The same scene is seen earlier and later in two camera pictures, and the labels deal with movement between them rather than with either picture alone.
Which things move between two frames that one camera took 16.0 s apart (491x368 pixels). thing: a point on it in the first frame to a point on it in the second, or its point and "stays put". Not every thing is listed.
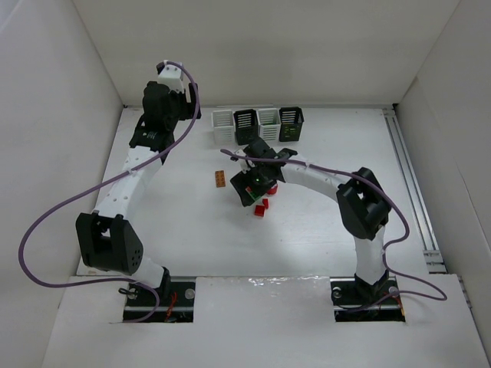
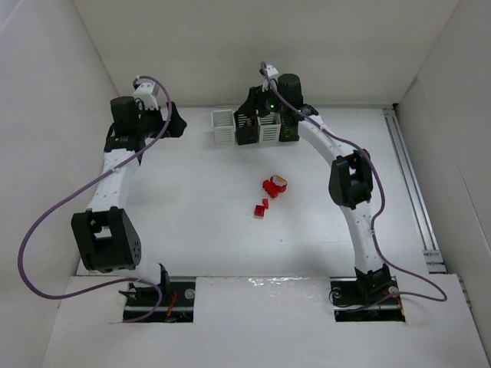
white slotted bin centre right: (268, 123) stays put
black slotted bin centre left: (246, 126) stays put
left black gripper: (192, 101) to (165, 123)
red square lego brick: (259, 210) stays put
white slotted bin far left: (223, 126) stays put
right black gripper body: (245, 188) to (252, 102)
